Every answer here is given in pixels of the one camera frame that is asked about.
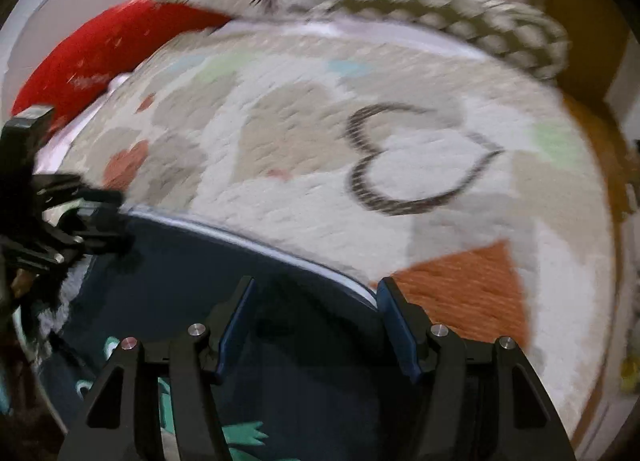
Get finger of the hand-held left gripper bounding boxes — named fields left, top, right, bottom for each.
left=34, top=172, right=125, bottom=214
left=47, top=205, right=135, bottom=264

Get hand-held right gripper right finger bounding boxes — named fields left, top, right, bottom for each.
left=375, top=276, right=576, bottom=461

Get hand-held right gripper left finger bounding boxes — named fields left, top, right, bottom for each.
left=57, top=275, right=257, bottom=461

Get navy striped pants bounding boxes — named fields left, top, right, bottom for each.
left=45, top=211, right=382, bottom=461

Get long red pillow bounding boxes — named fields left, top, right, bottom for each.
left=11, top=0, right=231, bottom=134

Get grey round headboard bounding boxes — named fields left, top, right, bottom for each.
left=6, top=0, right=176, bottom=72

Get heart print quilted blanket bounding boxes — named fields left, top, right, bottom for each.
left=55, top=28, right=616, bottom=447

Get green polka dot bolster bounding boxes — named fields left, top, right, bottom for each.
left=310, top=0, right=571, bottom=84

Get wooden door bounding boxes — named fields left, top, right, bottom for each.
left=542, top=0, right=632, bottom=104

